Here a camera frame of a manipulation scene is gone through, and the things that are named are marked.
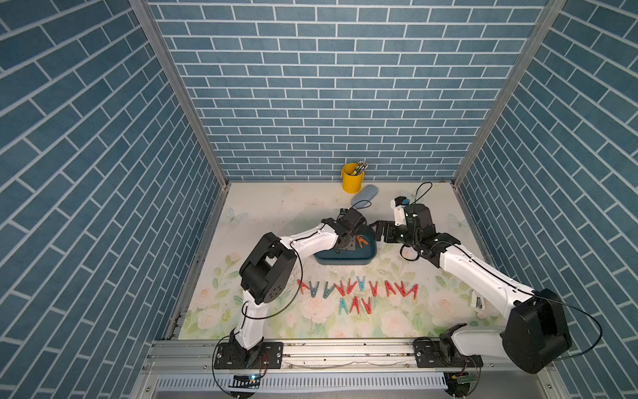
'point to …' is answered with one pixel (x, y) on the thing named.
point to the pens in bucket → (360, 169)
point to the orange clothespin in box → (360, 240)
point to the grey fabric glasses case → (364, 195)
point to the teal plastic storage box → (364, 253)
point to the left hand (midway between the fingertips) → (352, 244)
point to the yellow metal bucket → (351, 181)
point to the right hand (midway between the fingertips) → (381, 227)
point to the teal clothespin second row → (341, 306)
